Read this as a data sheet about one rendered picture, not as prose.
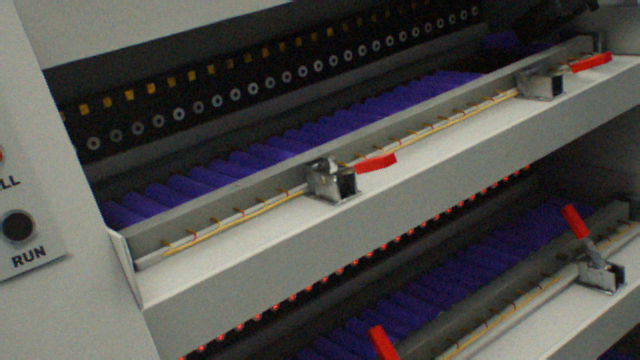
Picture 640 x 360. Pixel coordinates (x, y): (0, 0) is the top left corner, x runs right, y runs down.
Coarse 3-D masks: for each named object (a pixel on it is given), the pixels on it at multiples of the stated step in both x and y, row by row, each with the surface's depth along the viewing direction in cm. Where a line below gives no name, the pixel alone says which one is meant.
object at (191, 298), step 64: (384, 64) 80; (192, 128) 67; (448, 128) 67; (512, 128) 65; (576, 128) 71; (384, 192) 56; (448, 192) 61; (128, 256) 44; (192, 256) 51; (256, 256) 50; (320, 256) 54; (192, 320) 48
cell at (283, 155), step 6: (252, 144) 66; (258, 144) 65; (252, 150) 65; (258, 150) 64; (264, 150) 64; (270, 150) 63; (276, 150) 63; (282, 150) 63; (258, 156) 64; (264, 156) 63; (270, 156) 63; (276, 156) 62; (282, 156) 62; (288, 156) 61; (294, 156) 61
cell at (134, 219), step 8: (104, 208) 57; (112, 208) 56; (120, 208) 56; (104, 216) 57; (112, 216) 56; (120, 216) 55; (128, 216) 54; (136, 216) 54; (112, 224) 56; (120, 224) 54; (128, 224) 54
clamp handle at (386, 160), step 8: (392, 152) 50; (328, 160) 55; (336, 160) 55; (368, 160) 51; (376, 160) 50; (384, 160) 50; (392, 160) 50; (328, 168) 55; (336, 168) 56; (344, 168) 55; (352, 168) 53; (360, 168) 52; (368, 168) 51; (376, 168) 50
